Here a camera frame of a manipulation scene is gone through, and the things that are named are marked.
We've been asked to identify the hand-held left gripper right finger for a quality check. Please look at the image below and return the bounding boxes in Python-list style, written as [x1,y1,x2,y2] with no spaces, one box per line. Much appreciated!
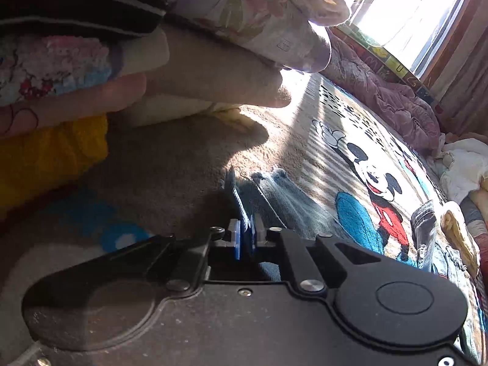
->
[246,215,382,294]

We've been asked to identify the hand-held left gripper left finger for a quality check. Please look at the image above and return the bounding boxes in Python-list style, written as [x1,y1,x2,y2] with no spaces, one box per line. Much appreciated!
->
[145,219,242,292]

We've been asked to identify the blue denim jeans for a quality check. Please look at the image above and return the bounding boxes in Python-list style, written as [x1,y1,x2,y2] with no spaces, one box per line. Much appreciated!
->
[223,168,480,364]

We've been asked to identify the pile of white clothes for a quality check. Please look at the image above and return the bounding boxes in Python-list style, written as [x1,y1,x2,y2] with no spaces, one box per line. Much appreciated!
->
[434,133,488,203]

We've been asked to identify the cartoon mouse printed blanket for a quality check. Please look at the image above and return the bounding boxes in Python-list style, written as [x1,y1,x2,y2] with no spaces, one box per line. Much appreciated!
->
[0,70,488,364]

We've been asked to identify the pale yellow folded cloth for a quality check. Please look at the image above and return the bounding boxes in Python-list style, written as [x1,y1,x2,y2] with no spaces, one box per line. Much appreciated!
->
[127,97,264,132]

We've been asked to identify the beige folded blanket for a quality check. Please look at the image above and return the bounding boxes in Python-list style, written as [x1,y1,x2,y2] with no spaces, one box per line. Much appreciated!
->
[144,23,292,109]

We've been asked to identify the purple quilt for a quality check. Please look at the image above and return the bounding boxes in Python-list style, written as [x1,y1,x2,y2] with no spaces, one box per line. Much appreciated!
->
[319,27,443,154]

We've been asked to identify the cream yellow garment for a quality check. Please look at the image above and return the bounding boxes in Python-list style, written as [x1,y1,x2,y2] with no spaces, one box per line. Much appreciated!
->
[440,200,482,277]

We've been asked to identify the plain pink folded cloth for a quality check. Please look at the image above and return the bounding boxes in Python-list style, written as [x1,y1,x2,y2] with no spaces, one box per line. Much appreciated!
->
[0,72,148,138]

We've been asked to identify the white floral folded quilt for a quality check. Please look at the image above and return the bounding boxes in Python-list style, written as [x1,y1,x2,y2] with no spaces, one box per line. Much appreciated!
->
[168,0,363,74]

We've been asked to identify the colourful alphabet board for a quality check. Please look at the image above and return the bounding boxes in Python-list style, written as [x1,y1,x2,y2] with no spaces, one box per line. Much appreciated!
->
[335,22,439,104]

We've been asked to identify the pink cartoon printed cloth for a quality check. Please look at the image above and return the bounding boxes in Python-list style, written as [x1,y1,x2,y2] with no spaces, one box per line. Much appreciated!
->
[0,34,117,108]

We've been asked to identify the striped curtain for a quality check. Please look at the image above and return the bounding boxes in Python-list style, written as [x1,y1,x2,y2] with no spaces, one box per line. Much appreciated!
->
[419,0,488,136]

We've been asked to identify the window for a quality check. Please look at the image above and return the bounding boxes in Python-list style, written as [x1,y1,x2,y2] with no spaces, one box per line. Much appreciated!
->
[346,0,475,77]

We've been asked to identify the black striped folded garment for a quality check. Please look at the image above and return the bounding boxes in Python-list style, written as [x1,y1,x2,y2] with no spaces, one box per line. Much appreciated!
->
[0,0,184,39]

